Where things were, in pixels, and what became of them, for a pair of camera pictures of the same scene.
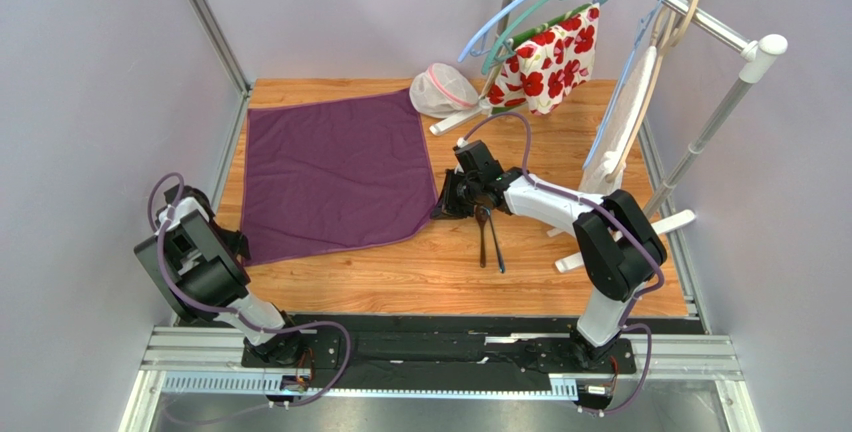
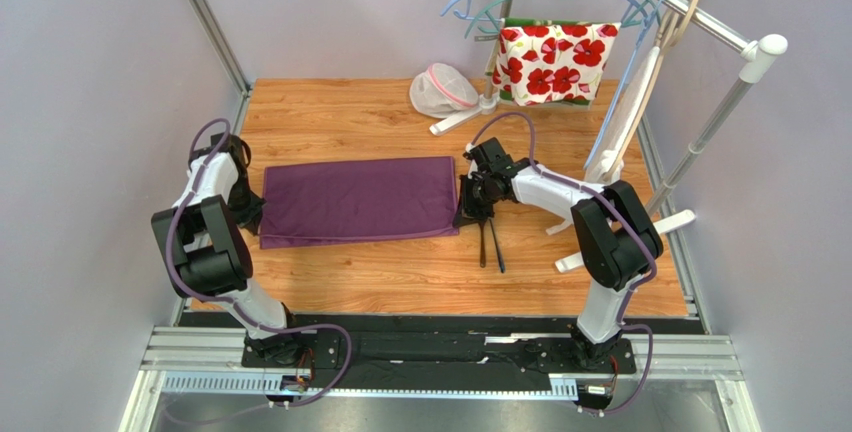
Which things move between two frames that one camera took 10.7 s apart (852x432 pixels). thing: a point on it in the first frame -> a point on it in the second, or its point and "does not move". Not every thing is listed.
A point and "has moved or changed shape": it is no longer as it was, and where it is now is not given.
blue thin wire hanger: (641, 27) does not move
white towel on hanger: (603, 171) does not move
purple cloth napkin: (327, 174) has moved or changed shape
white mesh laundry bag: (440, 91) does not move
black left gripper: (236, 242) -> (250, 217)
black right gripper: (455, 193) -> (480, 211)
